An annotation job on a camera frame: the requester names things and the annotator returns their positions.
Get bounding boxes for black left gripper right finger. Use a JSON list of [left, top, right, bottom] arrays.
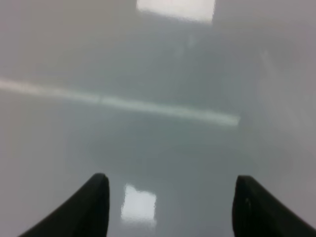
[[232, 175, 316, 237]]

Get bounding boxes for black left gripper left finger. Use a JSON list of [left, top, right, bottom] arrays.
[[21, 173, 110, 237]]

